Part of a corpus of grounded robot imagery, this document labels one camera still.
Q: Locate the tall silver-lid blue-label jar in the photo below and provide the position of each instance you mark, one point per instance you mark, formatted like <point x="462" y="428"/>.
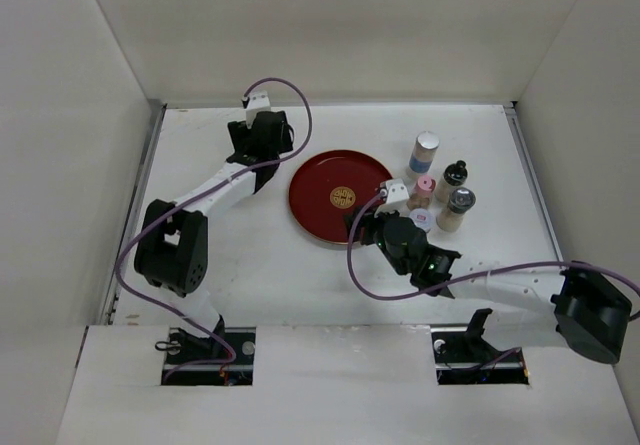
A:
<point x="424" y="151"/>

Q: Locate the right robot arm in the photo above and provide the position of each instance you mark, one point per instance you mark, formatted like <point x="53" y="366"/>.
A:
<point x="572" y="304"/>

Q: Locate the red round tray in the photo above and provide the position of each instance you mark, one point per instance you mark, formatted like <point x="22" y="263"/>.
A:
<point x="329" y="186"/>

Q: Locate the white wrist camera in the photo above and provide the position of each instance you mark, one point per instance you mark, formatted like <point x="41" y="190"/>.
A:
<point x="394" y="195"/>
<point x="254" y="103"/>

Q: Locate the pink-lid spice jar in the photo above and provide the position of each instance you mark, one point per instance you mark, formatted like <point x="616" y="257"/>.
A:
<point x="422" y="192"/>

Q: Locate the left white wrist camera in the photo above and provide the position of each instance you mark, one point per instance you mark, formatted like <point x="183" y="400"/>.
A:
<point x="254" y="103"/>

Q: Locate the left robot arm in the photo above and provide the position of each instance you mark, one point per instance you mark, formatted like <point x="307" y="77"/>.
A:
<point x="172" y="248"/>

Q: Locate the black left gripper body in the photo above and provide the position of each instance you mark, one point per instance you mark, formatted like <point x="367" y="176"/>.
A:
<point x="241" y="135"/>

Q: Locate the clear-dome-lid spice jar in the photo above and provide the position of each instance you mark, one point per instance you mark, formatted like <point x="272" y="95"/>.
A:
<point x="451" y="216"/>

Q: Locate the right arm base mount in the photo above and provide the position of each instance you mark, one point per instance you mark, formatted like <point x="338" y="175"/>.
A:
<point x="463" y="357"/>

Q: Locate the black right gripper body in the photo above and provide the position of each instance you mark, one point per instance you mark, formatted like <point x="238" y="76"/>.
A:
<point x="374" y="233"/>

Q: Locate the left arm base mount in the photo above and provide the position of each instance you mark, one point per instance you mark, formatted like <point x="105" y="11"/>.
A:
<point x="198" y="361"/>

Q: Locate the white-lid low jar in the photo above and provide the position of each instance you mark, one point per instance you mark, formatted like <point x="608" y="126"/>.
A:
<point x="422" y="218"/>

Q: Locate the black round-top grinder bottle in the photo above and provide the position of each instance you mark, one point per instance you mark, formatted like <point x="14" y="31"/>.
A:
<point x="453" y="177"/>

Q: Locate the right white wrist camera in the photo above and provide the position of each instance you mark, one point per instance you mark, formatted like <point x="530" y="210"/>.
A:
<point x="394" y="195"/>

